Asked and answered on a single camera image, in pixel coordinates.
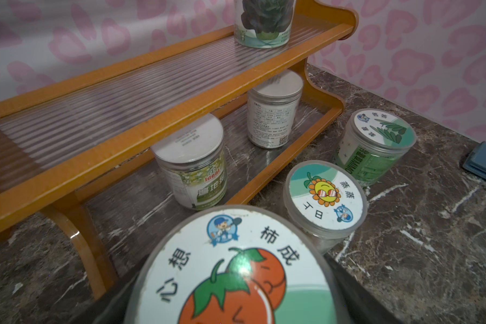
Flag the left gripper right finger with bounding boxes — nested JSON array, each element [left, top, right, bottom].
[[324, 254, 402, 324]]

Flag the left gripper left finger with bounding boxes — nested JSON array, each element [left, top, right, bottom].
[[70, 263, 144, 323]]

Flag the sunflower lid seed jar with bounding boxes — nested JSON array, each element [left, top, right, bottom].
[[283, 160, 369, 254]]

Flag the tomato lid seed jar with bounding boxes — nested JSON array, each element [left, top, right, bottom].
[[124, 205, 351, 323]]

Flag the green leaf lid seed jar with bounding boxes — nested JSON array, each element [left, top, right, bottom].
[[334, 109, 417, 187]]

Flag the green label white-lid jar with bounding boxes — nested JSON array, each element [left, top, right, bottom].
[[151, 114, 227, 211]]

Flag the orange wooden three-tier shelf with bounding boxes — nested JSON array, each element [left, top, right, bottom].
[[0, 1, 359, 298]]

